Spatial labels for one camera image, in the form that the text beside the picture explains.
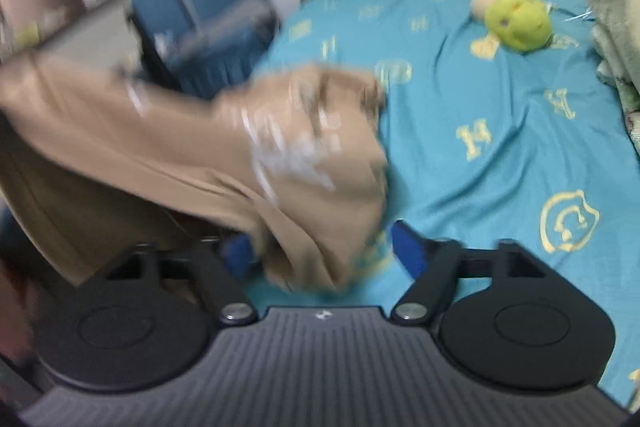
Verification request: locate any tan t-shirt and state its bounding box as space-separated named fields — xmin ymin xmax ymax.
xmin=1 ymin=53 xmax=387 ymax=291

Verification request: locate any teal patterned bed sheet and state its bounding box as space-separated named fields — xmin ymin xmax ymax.
xmin=257 ymin=0 xmax=639 ymax=404

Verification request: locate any blue covered chair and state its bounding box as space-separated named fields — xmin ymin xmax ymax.
xmin=129 ymin=0 xmax=280 ymax=100

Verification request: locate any green yellow plush toy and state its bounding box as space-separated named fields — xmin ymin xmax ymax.
xmin=470 ymin=0 xmax=553 ymax=60

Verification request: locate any light green fleece blanket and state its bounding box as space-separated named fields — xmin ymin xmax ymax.
xmin=587 ymin=0 xmax=639 ymax=146

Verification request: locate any white cable on bed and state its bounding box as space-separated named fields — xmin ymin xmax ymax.
xmin=563 ymin=5 xmax=597 ymax=24

